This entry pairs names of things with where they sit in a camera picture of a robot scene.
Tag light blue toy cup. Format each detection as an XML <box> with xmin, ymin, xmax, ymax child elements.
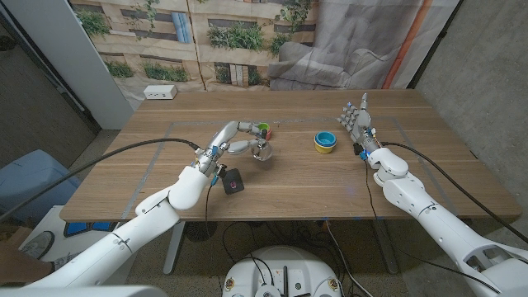
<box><xmin>315</xmin><ymin>130</ymin><xmax>337</xmax><ymax>145</ymax></box>

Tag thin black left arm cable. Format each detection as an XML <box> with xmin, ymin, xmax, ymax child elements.
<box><xmin>204</xmin><ymin>183</ymin><xmax>215</xmax><ymax>226</ymax></box>

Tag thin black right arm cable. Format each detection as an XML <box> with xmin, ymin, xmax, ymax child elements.
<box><xmin>363</xmin><ymin>159</ymin><xmax>502</xmax><ymax>295</ymax></box>

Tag round black floor object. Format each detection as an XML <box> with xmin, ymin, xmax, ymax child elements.
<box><xmin>184</xmin><ymin>221</ymin><xmax>219</xmax><ymax>243</ymax></box>

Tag grey table leg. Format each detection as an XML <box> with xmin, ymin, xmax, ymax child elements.
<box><xmin>373</xmin><ymin>220</ymin><xmax>399</xmax><ymax>276</ymax></box>

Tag dark blue toy cup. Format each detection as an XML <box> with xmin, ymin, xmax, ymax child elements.
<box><xmin>314</xmin><ymin>134</ymin><xmax>337</xmax><ymax>148</ymax></box>

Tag person's bare leg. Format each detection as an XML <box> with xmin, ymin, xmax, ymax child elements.
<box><xmin>0</xmin><ymin>241</ymin><xmax>54</xmax><ymax>285</ymax></box>

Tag white robot shoulder cover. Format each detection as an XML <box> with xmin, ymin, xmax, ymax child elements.
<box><xmin>0</xmin><ymin>284</ymin><xmax>168</xmax><ymax>297</ymax></box>

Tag blue grey bin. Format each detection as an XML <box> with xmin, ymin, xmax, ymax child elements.
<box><xmin>0</xmin><ymin>148</ymin><xmax>83</xmax><ymax>226</ymax></box>

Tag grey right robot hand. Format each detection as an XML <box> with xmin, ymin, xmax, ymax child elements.
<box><xmin>337</xmin><ymin>92</ymin><xmax>380</xmax><ymax>155</ymax></box>

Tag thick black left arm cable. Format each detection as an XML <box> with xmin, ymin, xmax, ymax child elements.
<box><xmin>0</xmin><ymin>137</ymin><xmax>203</xmax><ymax>222</ymax></box>

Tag white table leg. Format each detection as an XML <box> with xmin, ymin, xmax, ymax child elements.
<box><xmin>163</xmin><ymin>221</ymin><xmax>186</xmax><ymax>276</ymax></box>

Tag blue flat item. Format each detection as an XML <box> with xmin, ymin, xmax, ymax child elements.
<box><xmin>64</xmin><ymin>221</ymin><xmax>111</xmax><ymax>238</ymax></box>

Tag grey sneaker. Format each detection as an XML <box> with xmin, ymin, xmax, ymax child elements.
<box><xmin>19</xmin><ymin>230</ymin><xmax>55</xmax><ymax>260</ymax></box>

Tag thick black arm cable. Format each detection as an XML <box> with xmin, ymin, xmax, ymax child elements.
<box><xmin>379</xmin><ymin>141</ymin><xmax>528</xmax><ymax>245</ymax></box>
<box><xmin>0</xmin><ymin>137</ymin><xmax>203</xmax><ymax>222</ymax></box>

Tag black backdrop frame pole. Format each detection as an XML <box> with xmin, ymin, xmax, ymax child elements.
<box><xmin>407</xmin><ymin>0</ymin><xmax>465</xmax><ymax>90</ymax></box>

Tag silver bell with black handle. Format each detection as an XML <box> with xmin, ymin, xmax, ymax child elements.
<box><xmin>251</xmin><ymin>138</ymin><xmax>274</xmax><ymax>162</ymax></box>

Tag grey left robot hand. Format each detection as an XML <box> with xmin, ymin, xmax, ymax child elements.
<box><xmin>194</xmin><ymin>120</ymin><xmax>270</xmax><ymax>177</ymax></box>

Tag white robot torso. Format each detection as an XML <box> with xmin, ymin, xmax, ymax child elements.
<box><xmin>221</xmin><ymin>246</ymin><xmax>343</xmax><ymax>297</ymax></box>

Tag white floor platform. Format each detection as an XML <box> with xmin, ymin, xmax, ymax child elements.
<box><xmin>18</xmin><ymin>205</ymin><xmax>137</xmax><ymax>269</ymax></box>

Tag large yellow toy cup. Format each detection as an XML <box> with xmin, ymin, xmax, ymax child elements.
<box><xmin>313</xmin><ymin>138</ymin><xmax>337</xmax><ymax>155</ymax></box>

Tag black card holder pink logo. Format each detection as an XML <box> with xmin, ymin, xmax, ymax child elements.
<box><xmin>221</xmin><ymin>167</ymin><xmax>246</xmax><ymax>196</ymax></box>

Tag printed backdrop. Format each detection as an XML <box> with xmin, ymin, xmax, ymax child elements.
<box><xmin>68</xmin><ymin>0</ymin><xmax>461</xmax><ymax>111</ymax></box>

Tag grey floor cable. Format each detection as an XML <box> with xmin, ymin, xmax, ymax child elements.
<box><xmin>324</xmin><ymin>221</ymin><xmax>365</xmax><ymax>297</ymax></box>

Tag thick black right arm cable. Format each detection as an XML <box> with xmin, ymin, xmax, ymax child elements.
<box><xmin>379</xmin><ymin>141</ymin><xmax>528</xmax><ymax>245</ymax></box>

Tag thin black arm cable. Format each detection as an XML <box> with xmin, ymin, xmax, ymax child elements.
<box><xmin>363</xmin><ymin>159</ymin><xmax>502</xmax><ymax>295</ymax></box>
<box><xmin>204</xmin><ymin>183</ymin><xmax>215</xmax><ymax>226</ymax></box>

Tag white power strip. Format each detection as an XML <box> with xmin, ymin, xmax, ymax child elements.
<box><xmin>143</xmin><ymin>84</ymin><xmax>178</xmax><ymax>101</ymax></box>

